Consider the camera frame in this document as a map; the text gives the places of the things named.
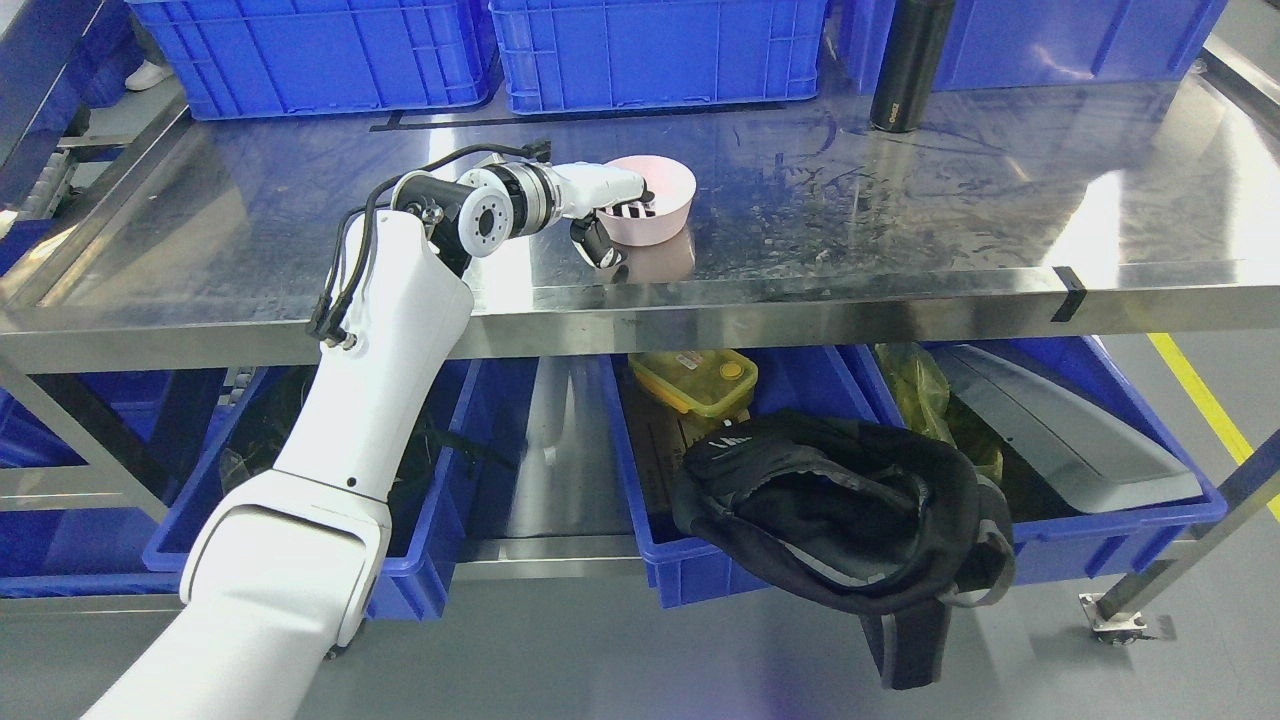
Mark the steel shelf table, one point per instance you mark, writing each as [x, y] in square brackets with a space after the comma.
[1029, 211]

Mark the yellow green plastic bag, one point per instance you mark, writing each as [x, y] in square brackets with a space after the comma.
[928, 406]

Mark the pink ikea bowl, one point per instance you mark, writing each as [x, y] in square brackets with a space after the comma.
[649, 223]

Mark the blue crate top middle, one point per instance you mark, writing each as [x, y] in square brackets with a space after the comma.
[571, 56]

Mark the yellow lunch box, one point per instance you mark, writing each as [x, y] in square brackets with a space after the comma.
[716, 384]

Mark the blue crate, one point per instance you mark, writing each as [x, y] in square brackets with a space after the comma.
[271, 59]
[1018, 44]
[571, 56]

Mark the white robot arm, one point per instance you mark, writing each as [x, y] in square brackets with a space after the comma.
[282, 570]

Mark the blue bin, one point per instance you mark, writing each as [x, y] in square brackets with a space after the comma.
[429, 503]
[846, 381]

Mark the blue bin lower left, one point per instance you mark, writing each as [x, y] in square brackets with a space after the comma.
[429, 503]

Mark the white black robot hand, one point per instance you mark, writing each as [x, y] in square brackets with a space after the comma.
[580, 189]

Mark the black thermos bottle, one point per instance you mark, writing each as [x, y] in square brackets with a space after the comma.
[913, 50]

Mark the blue crate top right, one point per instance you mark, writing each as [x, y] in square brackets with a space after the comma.
[1018, 44]

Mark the black backpack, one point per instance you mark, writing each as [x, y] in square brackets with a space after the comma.
[881, 522]

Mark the blue crate top left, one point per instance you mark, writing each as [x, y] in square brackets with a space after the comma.
[271, 59]

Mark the grey plastic panel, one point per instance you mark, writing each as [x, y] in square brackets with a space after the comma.
[1094, 461]

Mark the blue bin lower right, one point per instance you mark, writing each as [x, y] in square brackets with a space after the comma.
[846, 381]

